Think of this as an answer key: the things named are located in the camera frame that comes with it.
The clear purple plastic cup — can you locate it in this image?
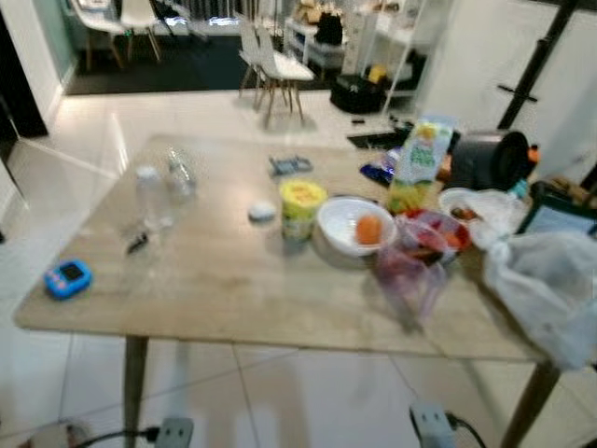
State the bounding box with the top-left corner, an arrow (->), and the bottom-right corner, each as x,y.
374,218 -> 450,326

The black tablet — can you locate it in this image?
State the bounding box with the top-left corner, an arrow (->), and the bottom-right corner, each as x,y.
516,189 -> 597,241

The clear plastic bag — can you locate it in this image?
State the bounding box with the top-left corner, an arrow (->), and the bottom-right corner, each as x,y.
482,230 -> 597,371

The white plastic bag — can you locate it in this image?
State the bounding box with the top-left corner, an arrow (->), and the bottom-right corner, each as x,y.
437,186 -> 530,250

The black round appliance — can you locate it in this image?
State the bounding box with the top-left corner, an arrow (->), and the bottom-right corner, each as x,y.
450,130 -> 535,193

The red bowl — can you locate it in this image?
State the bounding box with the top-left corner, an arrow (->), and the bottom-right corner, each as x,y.
399,207 -> 473,264

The black stand pole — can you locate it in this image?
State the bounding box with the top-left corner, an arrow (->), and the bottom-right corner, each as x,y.
496,0 -> 581,132

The green juice carton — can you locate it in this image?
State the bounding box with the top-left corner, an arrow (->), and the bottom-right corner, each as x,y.
386,116 -> 457,217

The blue snack packet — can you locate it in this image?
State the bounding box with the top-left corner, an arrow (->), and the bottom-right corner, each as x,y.
358,154 -> 401,185

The orange fruit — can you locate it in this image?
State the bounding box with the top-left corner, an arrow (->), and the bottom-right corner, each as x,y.
354,214 -> 385,247

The white bowl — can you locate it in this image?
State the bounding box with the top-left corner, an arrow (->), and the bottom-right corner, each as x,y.
316,195 -> 398,259

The black bag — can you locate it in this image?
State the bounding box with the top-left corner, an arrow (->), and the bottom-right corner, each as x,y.
330,73 -> 389,116

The yellow instant noodle cup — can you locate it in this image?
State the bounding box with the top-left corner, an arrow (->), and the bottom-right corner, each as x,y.
279,178 -> 329,243

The grey packet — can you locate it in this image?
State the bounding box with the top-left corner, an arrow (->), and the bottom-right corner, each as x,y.
268,154 -> 314,179

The small white round object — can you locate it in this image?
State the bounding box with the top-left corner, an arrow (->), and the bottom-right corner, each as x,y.
246,202 -> 278,224

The white shelf unit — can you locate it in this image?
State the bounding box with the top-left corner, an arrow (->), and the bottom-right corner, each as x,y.
283,5 -> 416,80

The white chair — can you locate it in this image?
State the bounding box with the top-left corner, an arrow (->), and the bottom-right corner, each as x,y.
233,14 -> 267,99
65,0 -> 128,72
250,26 -> 316,129
119,0 -> 165,63

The clear plastic water bottle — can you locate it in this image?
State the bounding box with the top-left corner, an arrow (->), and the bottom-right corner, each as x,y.
134,165 -> 175,234
165,147 -> 200,204

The small black clip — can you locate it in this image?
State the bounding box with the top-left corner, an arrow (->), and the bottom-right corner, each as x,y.
125,232 -> 151,256

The blue digital timer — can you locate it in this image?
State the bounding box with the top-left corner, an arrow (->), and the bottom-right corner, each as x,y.
44,259 -> 93,301

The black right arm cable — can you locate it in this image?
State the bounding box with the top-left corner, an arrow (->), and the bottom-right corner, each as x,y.
446,413 -> 488,448

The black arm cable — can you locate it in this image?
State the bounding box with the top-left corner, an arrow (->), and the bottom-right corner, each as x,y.
446,413 -> 488,448
70,425 -> 161,448

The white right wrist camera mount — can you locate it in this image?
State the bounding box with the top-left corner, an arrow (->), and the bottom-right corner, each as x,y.
410,402 -> 459,448

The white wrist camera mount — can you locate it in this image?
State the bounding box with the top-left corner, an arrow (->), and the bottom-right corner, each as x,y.
410,402 -> 459,448
153,416 -> 195,448

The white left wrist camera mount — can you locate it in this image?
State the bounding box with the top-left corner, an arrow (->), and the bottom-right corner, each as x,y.
153,416 -> 195,448

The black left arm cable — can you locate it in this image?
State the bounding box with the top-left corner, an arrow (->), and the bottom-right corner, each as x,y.
70,425 -> 161,448

